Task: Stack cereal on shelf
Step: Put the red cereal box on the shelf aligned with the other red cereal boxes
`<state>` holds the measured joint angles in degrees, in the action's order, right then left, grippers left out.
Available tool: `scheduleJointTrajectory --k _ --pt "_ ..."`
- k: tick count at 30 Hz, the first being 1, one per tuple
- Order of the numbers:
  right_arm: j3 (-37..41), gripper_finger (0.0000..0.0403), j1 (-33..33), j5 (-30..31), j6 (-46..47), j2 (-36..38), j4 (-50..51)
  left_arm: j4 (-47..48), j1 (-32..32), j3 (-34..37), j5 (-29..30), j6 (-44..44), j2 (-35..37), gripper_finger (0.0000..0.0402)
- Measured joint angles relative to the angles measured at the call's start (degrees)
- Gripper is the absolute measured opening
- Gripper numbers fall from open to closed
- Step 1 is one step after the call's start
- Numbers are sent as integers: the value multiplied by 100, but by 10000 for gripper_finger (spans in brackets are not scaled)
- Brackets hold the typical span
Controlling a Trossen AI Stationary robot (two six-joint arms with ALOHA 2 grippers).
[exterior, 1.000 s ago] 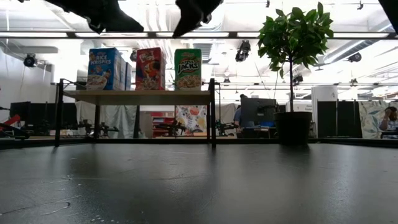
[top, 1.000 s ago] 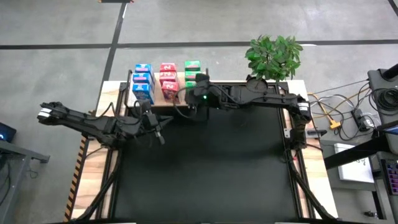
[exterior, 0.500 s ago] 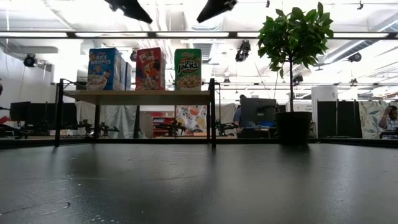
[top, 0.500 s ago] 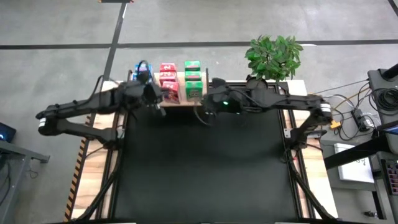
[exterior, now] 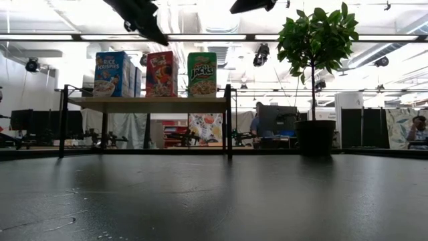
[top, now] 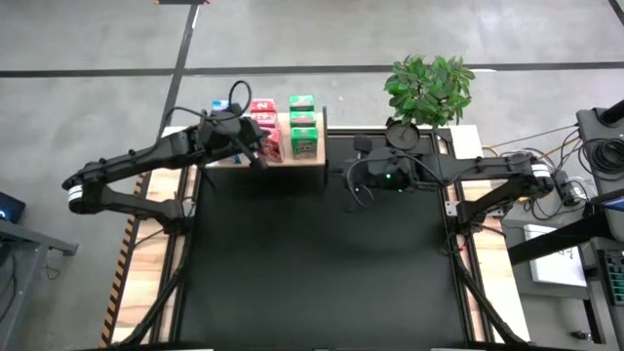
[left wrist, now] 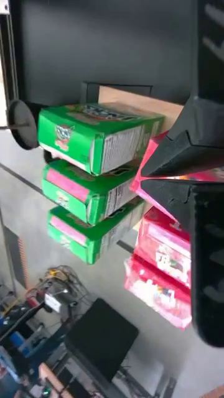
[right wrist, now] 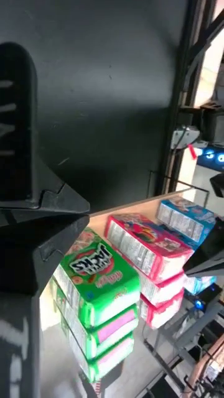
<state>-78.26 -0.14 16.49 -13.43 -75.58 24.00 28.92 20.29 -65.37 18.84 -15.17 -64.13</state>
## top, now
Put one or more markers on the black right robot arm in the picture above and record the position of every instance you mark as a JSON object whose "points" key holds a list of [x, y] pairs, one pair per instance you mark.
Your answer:
{"points": [[478, 168]]}

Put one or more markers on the black diagonal beam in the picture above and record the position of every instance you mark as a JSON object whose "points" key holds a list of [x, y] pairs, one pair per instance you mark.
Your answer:
{"points": [[551, 241]]}

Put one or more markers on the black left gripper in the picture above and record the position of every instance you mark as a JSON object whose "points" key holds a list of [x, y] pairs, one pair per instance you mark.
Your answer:
{"points": [[229, 134]]}

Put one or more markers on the green potted plant, black pot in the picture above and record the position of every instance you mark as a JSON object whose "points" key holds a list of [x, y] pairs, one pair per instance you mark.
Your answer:
{"points": [[429, 92]]}

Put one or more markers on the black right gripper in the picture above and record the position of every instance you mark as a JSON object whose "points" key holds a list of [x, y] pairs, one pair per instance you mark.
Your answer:
{"points": [[373, 166]]}

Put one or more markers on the small black floor object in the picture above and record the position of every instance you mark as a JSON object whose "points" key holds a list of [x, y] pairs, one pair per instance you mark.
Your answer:
{"points": [[580, 335]]}

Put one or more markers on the black aluminium table frame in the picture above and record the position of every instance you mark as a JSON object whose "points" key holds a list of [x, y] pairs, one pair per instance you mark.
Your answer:
{"points": [[341, 131]]}

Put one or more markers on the grey metal desk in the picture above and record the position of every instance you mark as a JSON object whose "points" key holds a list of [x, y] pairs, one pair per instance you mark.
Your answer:
{"points": [[19, 253]]}

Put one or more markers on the black keypad with lit keys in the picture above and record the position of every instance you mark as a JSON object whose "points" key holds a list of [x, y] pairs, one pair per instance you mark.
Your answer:
{"points": [[615, 278]]}

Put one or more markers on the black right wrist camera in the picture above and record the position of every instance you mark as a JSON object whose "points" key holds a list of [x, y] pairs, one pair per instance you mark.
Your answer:
{"points": [[363, 144]]}

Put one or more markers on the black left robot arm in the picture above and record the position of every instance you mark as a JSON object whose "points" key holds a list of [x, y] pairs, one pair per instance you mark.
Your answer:
{"points": [[127, 161]]}

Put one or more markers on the white board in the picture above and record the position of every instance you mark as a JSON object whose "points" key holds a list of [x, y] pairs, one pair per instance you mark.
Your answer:
{"points": [[556, 270]]}

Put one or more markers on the black power strip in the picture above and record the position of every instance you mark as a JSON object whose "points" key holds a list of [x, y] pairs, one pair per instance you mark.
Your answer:
{"points": [[568, 192]]}

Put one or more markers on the grey equipment case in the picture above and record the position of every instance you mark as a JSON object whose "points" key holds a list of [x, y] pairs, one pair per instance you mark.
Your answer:
{"points": [[587, 127]]}

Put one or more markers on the black table mat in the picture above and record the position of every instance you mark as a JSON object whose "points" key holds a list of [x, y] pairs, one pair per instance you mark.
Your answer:
{"points": [[292, 273]]}

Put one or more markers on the wooden shelf with black frame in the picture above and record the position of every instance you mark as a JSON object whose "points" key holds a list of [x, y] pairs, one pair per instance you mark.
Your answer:
{"points": [[307, 163]]}

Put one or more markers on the yellow-black hazard stripe tape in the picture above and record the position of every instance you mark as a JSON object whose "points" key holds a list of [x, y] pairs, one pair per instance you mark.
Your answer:
{"points": [[113, 302]]}

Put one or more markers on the black device with blue light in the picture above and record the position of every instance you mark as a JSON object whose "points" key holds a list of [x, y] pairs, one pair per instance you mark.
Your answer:
{"points": [[11, 209]]}

